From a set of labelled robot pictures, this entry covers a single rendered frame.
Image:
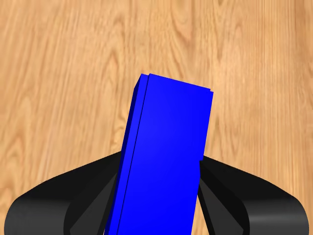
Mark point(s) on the blue hollow socket block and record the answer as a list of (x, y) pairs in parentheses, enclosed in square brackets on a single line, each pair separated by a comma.
[(163, 151)]

